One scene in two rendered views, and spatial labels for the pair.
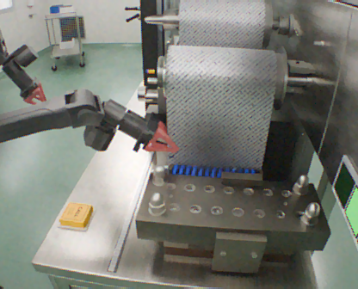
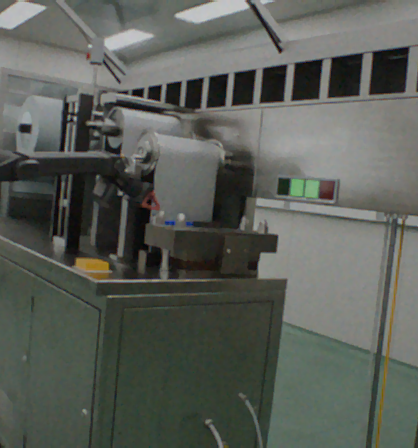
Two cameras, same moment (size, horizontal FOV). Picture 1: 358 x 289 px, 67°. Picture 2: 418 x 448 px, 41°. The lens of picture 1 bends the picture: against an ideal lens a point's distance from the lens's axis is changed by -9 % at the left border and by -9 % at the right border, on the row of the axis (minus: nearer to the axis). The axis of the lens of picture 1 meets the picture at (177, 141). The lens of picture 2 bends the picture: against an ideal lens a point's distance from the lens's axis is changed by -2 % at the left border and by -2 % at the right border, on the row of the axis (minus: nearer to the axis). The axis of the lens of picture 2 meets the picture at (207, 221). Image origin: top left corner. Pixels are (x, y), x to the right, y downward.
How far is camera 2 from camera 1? 1.40 m
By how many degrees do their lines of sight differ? 50
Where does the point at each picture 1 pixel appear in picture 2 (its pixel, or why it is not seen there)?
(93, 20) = not seen: outside the picture
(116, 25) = not seen: outside the picture
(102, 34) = not seen: outside the picture
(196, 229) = (210, 235)
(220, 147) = (186, 206)
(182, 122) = (164, 184)
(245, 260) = (240, 258)
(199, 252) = (207, 264)
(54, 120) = (101, 164)
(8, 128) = (75, 161)
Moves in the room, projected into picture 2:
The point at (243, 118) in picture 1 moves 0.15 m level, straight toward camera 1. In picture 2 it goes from (200, 182) to (223, 184)
